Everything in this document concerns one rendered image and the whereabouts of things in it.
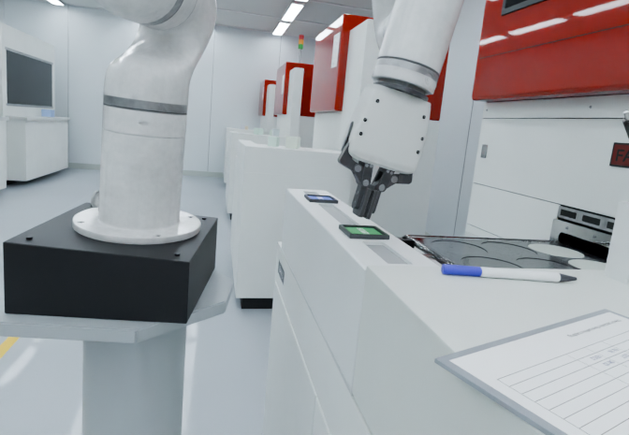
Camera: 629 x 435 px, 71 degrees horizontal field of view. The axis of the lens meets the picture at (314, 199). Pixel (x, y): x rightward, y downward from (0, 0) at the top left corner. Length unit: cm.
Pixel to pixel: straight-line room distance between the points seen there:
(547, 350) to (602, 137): 80
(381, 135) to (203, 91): 801
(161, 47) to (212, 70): 783
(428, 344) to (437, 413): 4
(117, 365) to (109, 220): 22
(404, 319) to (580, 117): 85
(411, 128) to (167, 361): 52
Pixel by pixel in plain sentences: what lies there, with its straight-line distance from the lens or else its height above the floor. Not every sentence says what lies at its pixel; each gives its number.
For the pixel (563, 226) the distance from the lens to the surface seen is 114.
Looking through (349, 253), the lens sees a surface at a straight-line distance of 52.
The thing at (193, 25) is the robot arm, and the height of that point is 124.
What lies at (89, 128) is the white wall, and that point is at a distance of 881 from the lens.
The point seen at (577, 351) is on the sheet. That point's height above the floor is 97.
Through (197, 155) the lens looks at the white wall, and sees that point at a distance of 856.
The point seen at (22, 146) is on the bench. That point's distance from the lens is 677.
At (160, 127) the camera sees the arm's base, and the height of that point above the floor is 108.
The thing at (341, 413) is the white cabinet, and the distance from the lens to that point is 56.
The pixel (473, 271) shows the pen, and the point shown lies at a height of 97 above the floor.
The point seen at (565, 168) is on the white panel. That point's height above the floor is 106.
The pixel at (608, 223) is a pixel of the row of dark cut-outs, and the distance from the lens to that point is 107.
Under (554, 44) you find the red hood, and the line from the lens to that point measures 118.
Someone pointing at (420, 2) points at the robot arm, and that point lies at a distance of 60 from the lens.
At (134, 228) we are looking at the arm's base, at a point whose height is 93.
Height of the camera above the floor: 110
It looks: 9 degrees down
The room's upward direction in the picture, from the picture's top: 5 degrees clockwise
